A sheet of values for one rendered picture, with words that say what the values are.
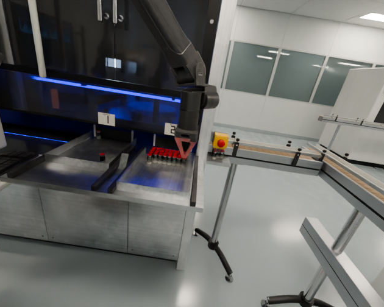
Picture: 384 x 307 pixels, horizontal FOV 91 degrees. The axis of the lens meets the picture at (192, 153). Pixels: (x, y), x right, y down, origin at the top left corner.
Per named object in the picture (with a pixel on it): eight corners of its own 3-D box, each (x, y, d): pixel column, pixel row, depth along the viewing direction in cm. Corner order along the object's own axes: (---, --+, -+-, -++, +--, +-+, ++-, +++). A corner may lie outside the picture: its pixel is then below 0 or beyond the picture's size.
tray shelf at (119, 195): (83, 138, 109) (82, 135, 108) (202, 157, 109) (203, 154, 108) (0, 181, 64) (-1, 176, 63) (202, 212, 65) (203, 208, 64)
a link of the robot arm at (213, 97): (173, 66, 52) (195, 61, 47) (200, 70, 60) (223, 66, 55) (175, 110, 56) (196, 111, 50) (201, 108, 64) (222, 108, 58)
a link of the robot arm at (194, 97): (177, 85, 51) (192, 89, 48) (194, 86, 56) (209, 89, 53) (175, 111, 54) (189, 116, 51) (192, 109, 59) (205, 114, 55)
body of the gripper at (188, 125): (197, 130, 62) (201, 107, 59) (197, 140, 52) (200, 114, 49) (178, 127, 62) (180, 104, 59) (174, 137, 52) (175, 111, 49)
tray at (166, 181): (144, 153, 98) (145, 147, 96) (194, 161, 98) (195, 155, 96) (116, 189, 66) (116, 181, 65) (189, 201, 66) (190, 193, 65)
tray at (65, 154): (91, 136, 108) (91, 130, 106) (136, 143, 108) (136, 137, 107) (45, 161, 76) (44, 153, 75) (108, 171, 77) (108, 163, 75)
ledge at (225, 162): (205, 153, 115) (206, 151, 114) (227, 157, 115) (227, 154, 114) (206, 164, 102) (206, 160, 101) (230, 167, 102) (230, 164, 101)
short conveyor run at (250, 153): (204, 159, 111) (209, 134, 105) (204, 150, 125) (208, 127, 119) (318, 177, 111) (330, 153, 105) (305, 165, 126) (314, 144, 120)
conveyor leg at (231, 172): (206, 242, 152) (227, 155, 122) (217, 243, 152) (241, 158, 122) (206, 251, 144) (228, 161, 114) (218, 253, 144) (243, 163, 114)
